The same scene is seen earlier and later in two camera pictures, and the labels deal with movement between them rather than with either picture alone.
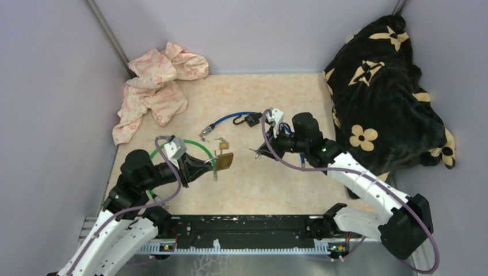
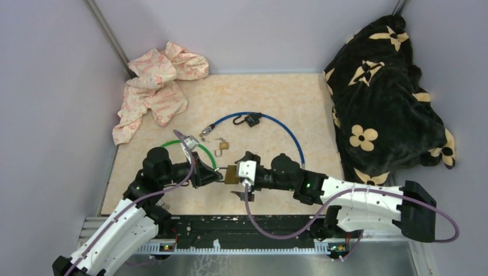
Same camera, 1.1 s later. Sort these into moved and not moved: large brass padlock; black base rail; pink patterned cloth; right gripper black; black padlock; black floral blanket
Moved: right gripper black; large brass padlock
Not moved: black padlock; black base rail; black floral blanket; pink patterned cloth
